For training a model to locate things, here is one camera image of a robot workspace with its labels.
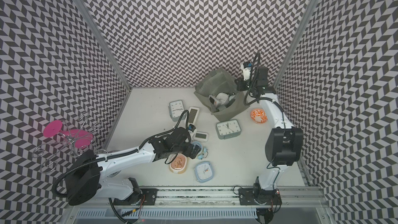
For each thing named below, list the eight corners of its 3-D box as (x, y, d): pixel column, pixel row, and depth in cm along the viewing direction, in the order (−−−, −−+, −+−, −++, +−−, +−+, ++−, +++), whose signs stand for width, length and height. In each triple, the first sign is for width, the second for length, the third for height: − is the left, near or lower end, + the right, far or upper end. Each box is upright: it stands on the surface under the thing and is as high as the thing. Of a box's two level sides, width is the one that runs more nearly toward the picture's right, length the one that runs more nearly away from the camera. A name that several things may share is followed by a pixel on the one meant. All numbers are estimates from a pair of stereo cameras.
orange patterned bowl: (250, 124, 101) (253, 119, 97) (248, 113, 107) (250, 108, 102) (265, 124, 101) (268, 119, 97) (262, 113, 107) (264, 108, 102)
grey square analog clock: (166, 121, 101) (165, 118, 99) (170, 102, 111) (169, 99, 109) (182, 121, 101) (182, 119, 99) (185, 102, 111) (184, 99, 109)
